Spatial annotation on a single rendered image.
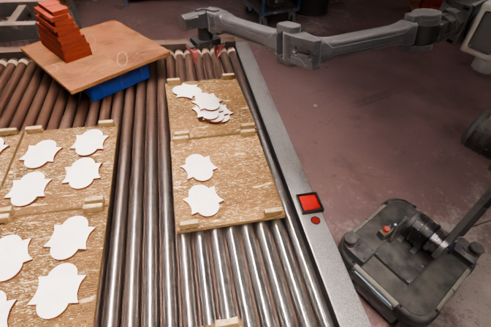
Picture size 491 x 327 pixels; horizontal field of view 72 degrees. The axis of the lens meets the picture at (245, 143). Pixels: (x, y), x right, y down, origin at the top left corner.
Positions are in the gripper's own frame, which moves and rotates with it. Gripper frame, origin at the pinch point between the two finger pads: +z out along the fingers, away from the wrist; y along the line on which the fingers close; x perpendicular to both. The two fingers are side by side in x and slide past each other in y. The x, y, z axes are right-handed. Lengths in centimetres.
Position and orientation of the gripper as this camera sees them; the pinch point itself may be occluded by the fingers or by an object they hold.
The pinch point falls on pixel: (205, 58)
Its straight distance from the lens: 140.0
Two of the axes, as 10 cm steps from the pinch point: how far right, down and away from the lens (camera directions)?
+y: 8.3, -3.5, 4.3
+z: -0.6, 7.2, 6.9
